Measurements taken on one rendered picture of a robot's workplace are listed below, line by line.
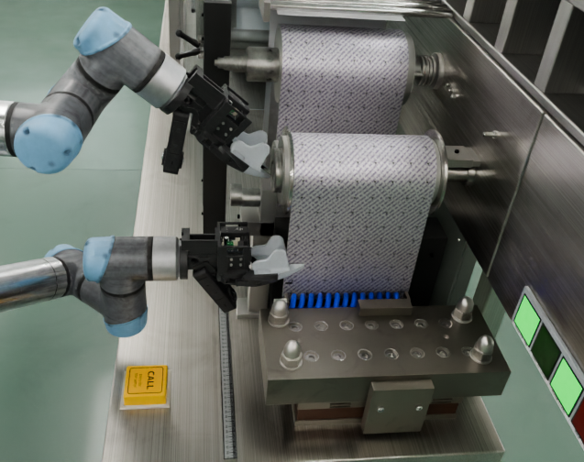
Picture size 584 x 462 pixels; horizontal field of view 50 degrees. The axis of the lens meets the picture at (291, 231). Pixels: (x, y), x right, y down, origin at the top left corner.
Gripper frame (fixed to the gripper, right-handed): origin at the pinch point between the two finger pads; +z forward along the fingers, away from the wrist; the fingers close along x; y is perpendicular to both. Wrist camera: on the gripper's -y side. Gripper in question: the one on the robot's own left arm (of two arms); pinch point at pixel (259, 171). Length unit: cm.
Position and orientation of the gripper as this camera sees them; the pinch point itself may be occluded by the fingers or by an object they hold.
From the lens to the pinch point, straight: 107.7
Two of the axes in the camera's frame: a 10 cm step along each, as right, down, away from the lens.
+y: 6.9, -6.2, -3.6
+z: 7.1, 5.1, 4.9
